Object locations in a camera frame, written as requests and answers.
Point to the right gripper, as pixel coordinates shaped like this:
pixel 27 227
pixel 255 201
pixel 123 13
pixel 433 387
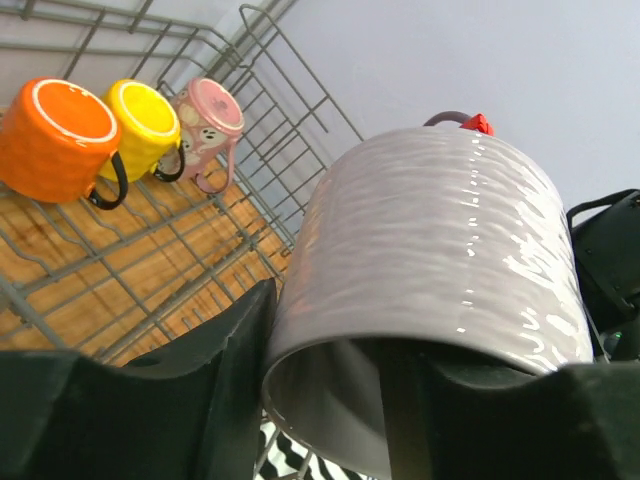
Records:
pixel 605 240

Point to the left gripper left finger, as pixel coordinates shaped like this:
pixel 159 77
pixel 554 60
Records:
pixel 187 410

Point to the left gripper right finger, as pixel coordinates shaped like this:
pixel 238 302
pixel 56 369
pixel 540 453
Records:
pixel 450 413

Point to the lilac grey mug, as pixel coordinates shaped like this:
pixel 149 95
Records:
pixel 445 236

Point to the yellow enamel mug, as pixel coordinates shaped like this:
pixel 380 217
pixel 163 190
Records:
pixel 149 126

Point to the pink ghost pattern mug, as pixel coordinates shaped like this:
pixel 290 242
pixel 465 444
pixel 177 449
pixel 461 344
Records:
pixel 212 123

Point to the orange glass mug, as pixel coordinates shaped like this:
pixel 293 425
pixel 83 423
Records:
pixel 59 143

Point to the black white striped cloth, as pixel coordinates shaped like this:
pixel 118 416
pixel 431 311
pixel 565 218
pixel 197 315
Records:
pixel 281 458

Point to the grey wire dish rack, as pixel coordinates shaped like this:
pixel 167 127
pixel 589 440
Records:
pixel 118 284

